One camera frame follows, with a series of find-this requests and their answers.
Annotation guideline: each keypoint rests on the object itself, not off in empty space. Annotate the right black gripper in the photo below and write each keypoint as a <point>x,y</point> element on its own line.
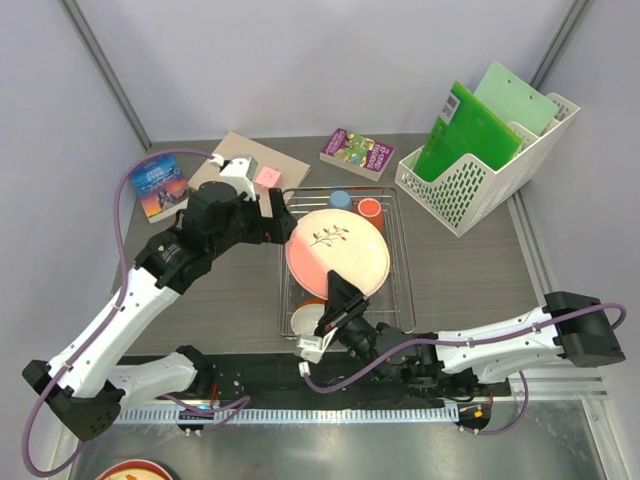
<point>345,303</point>

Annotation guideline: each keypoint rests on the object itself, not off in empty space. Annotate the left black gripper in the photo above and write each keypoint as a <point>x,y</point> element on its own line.
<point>276,229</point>

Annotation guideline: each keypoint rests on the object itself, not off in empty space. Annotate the orange white bowl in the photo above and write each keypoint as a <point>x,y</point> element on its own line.
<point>305,319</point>

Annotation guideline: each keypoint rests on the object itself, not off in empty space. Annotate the pink cream plate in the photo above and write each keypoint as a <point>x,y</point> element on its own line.
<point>337,240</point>

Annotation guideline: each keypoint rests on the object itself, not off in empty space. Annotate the blue cup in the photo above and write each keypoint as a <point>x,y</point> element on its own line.
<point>340,199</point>

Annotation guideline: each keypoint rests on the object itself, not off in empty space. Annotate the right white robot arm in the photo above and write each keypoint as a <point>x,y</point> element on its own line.
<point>568,326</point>

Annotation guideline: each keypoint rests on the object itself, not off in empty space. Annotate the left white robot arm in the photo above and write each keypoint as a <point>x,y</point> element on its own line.
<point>82,385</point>

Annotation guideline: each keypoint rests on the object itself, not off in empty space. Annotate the pink cube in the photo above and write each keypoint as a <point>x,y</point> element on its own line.
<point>267,178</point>

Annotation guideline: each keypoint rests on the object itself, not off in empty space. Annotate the brown cardboard sheet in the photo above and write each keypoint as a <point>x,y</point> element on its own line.
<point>293,171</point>

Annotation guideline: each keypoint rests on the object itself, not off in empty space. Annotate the orange cup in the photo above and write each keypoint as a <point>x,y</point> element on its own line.
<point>371,210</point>

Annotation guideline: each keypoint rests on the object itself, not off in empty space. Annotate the purple children's book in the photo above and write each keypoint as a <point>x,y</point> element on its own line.
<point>357,154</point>

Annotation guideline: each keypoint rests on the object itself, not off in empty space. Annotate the blue Jane Eyre book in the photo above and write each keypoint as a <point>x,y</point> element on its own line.
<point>161,187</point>

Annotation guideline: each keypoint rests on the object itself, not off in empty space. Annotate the white perforated file organizer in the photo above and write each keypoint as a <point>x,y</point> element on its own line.
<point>469,190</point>

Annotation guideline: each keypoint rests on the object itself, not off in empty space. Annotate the dark green folder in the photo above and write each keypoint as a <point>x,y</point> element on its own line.
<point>465,126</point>

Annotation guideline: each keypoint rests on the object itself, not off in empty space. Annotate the light green clipboard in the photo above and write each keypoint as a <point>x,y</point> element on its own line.
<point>513,100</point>

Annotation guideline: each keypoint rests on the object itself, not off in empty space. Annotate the red rimmed plate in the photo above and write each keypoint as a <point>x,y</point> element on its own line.
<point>135,469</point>

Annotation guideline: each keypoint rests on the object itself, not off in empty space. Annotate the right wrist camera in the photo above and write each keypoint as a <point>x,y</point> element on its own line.
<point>310,350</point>

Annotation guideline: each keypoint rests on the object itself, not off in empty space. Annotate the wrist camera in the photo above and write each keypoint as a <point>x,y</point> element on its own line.
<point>237,171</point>
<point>310,350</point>

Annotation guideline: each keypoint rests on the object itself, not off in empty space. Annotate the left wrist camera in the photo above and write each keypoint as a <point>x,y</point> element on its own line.
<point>237,171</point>

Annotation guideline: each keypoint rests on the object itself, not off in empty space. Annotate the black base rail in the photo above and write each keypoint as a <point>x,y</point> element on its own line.
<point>272,381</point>

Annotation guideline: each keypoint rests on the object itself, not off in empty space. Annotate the white slotted cable duct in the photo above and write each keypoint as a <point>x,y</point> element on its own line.
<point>159,414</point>

